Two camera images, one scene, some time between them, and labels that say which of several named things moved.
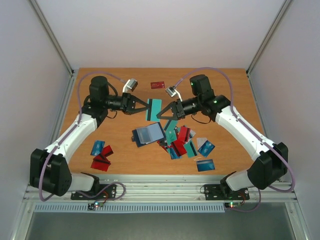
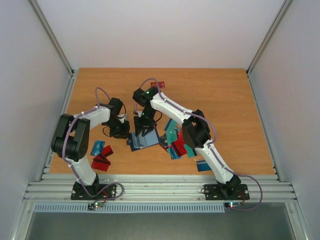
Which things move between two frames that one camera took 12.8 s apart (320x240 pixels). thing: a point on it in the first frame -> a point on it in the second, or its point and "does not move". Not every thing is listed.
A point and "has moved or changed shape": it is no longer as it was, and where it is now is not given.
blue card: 205,165 does not move
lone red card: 157,85 does not move
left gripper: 128,104 -> 125,133
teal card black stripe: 190,149 does not move
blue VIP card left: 97,147 does not move
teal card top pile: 170,131 does not move
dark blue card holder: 152,134 has moved or changed shape
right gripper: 178,109 -> 145,124
